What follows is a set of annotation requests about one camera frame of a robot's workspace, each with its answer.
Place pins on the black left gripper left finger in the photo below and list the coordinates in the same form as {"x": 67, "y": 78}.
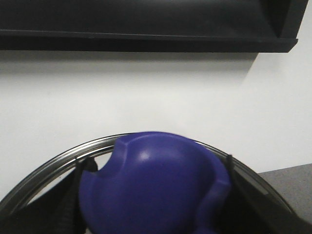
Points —
{"x": 55, "y": 212}

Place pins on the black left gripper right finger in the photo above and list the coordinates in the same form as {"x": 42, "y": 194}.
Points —
{"x": 249, "y": 211}

